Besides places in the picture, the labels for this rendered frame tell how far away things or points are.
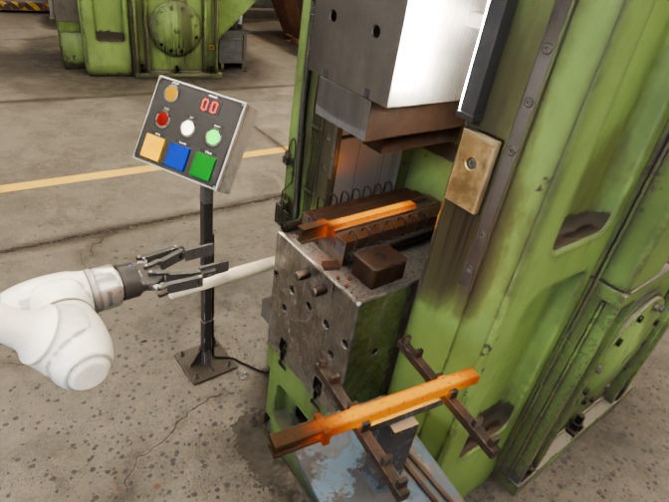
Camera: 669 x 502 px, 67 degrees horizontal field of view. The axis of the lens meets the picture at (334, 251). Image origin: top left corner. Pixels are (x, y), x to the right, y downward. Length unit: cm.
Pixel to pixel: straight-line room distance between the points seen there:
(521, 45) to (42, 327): 98
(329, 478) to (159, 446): 99
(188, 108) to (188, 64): 450
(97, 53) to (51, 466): 463
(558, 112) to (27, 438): 198
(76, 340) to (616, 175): 124
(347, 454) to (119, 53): 531
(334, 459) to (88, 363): 60
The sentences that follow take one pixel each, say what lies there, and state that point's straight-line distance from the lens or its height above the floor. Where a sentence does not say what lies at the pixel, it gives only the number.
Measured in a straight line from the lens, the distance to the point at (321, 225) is 132.
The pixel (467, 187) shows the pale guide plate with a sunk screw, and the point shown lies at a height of 124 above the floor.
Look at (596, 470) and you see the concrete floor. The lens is 245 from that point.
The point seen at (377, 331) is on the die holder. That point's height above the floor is 78.
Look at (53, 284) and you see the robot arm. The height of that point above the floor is 105.
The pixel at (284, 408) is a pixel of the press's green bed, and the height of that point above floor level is 18.
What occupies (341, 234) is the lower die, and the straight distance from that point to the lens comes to 135.
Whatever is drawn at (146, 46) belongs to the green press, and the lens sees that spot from 600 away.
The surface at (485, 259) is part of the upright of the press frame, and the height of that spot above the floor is 109.
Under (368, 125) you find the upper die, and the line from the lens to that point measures 119.
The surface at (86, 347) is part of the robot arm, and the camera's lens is 92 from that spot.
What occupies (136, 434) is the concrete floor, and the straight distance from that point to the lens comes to 213.
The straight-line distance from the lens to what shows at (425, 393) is 105.
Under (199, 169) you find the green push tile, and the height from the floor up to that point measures 100.
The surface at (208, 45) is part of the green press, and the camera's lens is 620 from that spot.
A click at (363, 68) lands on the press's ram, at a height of 143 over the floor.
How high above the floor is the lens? 168
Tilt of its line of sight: 33 degrees down
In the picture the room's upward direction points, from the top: 9 degrees clockwise
